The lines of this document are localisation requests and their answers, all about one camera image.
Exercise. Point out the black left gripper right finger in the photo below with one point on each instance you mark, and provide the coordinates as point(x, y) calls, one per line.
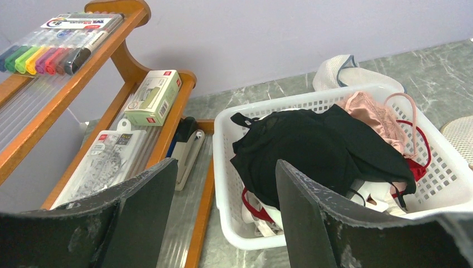
point(324, 229)

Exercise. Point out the coloured marker pen pack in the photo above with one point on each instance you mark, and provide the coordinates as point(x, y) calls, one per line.
point(61, 46)

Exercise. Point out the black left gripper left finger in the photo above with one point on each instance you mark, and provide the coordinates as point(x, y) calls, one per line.
point(122, 226)

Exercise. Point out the white green small box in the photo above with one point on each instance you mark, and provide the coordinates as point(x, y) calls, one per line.
point(153, 99)

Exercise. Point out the white plastic laundry basket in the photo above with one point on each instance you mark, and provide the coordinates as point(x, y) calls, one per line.
point(446, 186)

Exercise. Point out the white bag blue trim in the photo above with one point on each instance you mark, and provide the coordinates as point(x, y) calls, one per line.
point(343, 71)

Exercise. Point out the black bra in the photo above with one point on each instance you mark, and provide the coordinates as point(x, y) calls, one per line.
point(332, 148)

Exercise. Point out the white cream bra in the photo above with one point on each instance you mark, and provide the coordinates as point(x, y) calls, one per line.
point(381, 197)

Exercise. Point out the pink satin bra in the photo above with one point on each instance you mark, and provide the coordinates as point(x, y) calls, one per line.
point(382, 119)

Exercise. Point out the wooden tiered shelf rack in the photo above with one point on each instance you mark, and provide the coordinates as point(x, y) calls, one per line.
point(137, 13)

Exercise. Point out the black stapler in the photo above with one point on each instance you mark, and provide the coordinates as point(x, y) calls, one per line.
point(185, 147)

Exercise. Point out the clear plastic packet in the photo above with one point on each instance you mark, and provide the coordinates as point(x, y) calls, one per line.
point(109, 160)

